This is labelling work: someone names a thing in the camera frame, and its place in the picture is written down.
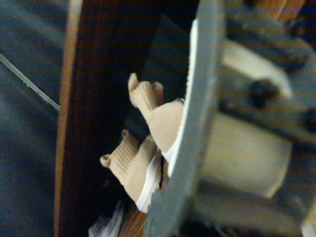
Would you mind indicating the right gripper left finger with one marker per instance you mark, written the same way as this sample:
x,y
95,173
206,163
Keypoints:
x,y
197,98

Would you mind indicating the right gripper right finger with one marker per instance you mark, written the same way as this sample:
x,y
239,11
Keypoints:
x,y
247,217

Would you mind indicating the brown shoe rack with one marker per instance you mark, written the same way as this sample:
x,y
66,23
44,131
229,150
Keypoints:
x,y
93,98

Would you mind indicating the tan shoe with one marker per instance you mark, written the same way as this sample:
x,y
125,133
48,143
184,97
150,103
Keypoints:
x,y
165,123
133,168

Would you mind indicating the pale purple shoe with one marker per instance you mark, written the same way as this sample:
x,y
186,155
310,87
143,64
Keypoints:
x,y
108,222

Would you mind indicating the black curtain stand pole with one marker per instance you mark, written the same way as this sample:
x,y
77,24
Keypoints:
x,y
27,80

